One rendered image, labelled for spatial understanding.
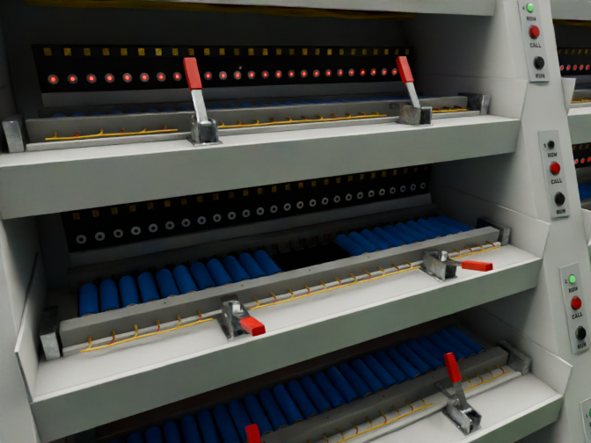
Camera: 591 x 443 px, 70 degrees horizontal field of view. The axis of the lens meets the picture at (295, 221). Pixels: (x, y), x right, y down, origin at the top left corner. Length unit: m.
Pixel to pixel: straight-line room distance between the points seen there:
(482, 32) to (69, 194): 0.58
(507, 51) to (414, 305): 0.37
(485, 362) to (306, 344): 0.32
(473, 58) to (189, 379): 0.58
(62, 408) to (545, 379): 0.60
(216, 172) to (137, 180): 0.07
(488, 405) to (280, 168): 0.42
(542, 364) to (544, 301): 0.09
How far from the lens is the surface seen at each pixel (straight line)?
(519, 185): 0.67
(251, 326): 0.37
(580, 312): 0.73
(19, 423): 0.43
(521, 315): 0.72
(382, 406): 0.60
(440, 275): 0.55
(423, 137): 0.55
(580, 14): 0.85
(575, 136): 0.77
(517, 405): 0.68
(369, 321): 0.49
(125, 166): 0.41
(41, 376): 0.45
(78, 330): 0.45
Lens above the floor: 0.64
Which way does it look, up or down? 1 degrees down
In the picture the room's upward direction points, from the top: 9 degrees counter-clockwise
